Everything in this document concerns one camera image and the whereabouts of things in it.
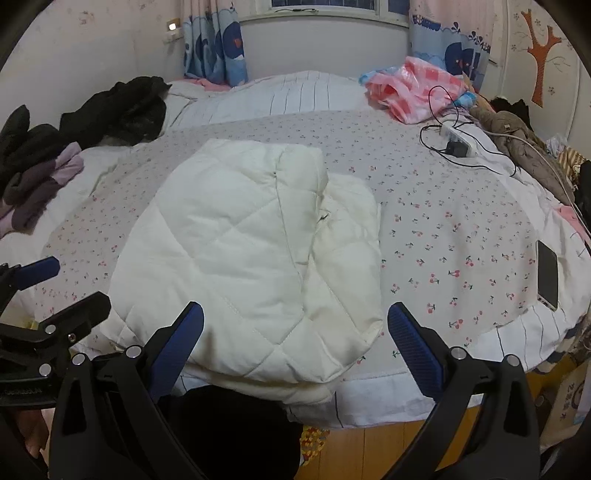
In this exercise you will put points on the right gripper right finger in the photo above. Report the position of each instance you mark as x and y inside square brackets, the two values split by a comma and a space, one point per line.
[504, 440]

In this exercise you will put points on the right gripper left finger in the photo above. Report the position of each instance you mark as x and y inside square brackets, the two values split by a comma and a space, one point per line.
[106, 424]

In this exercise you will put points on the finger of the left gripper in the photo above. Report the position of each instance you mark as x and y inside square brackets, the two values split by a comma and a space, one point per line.
[64, 329]
[21, 277]

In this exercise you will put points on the cream quilted jacket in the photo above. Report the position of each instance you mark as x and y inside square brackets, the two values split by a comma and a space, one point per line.
[283, 256]

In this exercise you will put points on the black clothes pile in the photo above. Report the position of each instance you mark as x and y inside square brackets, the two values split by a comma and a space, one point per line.
[130, 113]

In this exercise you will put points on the purple garment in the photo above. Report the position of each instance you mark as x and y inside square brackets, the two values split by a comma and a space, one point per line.
[28, 193]

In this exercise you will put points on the floral cherry bedsheet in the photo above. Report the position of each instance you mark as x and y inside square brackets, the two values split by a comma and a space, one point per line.
[458, 248]

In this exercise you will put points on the smartphone on bed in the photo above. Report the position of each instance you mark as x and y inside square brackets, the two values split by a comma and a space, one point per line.
[547, 276]

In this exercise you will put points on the yellow patterned slipper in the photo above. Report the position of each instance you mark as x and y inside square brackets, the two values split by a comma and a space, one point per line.
[312, 442]

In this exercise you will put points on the black charger adapter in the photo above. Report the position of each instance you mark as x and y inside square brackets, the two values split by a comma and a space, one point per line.
[458, 149]

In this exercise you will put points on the brown coat on bed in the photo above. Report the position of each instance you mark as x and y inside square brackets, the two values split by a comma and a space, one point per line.
[514, 139]

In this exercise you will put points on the left blue whale curtain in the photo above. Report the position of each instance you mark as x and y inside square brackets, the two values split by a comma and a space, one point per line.
[213, 46]

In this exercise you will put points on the blue whale curtain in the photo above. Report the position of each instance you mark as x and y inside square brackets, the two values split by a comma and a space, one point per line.
[454, 35]
[213, 46]

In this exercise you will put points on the white power strip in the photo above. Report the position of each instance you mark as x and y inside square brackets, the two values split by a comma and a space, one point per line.
[453, 134]

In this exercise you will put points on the pink checkered plastic bag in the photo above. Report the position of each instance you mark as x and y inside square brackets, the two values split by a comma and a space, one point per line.
[417, 90]

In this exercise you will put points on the right blue whale curtain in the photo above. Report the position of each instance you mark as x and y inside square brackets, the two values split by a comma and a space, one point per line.
[454, 35]

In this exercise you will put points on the window with metal bars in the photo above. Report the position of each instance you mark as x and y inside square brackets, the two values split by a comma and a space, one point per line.
[399, 7]

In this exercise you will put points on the wall socket with light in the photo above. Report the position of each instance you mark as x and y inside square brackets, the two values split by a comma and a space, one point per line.
[173, 31]

